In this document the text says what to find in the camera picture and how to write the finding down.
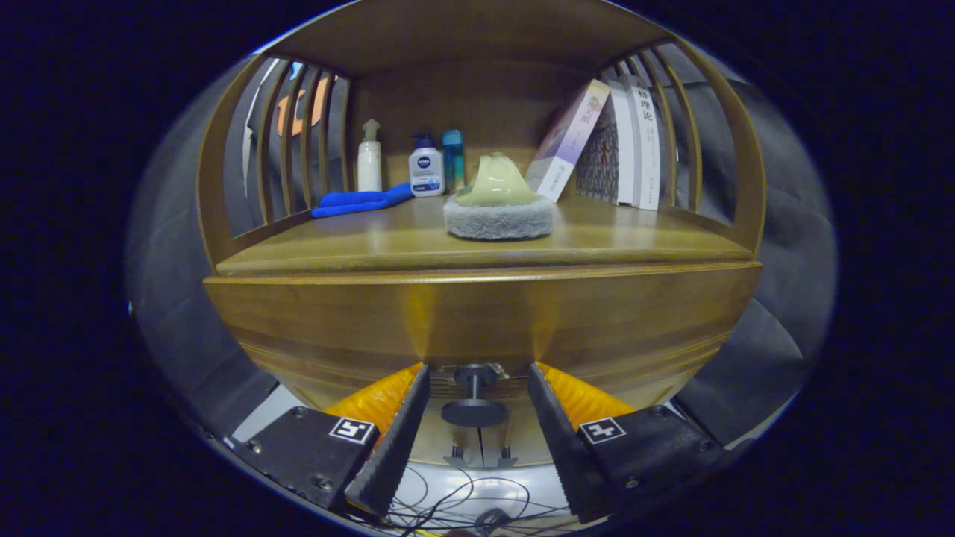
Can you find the teal bottle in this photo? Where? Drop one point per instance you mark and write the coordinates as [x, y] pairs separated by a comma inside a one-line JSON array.
[[453, 160]]

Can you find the purple and white book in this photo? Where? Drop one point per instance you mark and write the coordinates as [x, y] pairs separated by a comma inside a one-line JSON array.
[[571, 138]]

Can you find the wooden cabinet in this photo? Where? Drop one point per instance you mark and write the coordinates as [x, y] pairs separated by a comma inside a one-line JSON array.
[[477, 37]]

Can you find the white pump bottle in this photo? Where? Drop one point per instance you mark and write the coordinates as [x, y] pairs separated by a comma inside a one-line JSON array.
[[369, 168]]

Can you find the blue cloth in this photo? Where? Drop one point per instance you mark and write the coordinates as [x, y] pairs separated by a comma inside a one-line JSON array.
[[358, 200]]

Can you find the plain white book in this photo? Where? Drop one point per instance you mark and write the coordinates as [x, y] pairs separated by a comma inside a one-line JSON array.
[[625, 149]]

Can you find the wooden drawer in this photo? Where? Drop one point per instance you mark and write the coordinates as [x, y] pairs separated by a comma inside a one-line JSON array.
[[485, 313]]

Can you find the white book black lettering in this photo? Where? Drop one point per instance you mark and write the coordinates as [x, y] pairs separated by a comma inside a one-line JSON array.
[[646, 149]]

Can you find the white lotion bottle blue cap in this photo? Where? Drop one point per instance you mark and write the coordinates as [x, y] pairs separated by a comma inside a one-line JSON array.
[[426, 175]]

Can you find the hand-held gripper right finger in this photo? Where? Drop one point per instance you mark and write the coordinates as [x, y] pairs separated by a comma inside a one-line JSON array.
[[559, 447]]

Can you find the wooden countertop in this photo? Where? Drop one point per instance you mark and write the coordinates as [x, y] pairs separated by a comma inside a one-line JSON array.
[[373, 239]]

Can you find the green scrub brush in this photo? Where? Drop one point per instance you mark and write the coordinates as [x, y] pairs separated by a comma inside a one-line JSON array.
[[498, 220]]

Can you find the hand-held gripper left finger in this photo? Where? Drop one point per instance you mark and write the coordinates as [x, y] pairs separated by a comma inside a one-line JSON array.
[[399, 447]]

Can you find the dark patterned book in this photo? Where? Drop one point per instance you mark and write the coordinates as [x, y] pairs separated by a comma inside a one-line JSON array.
[[600, 164]]

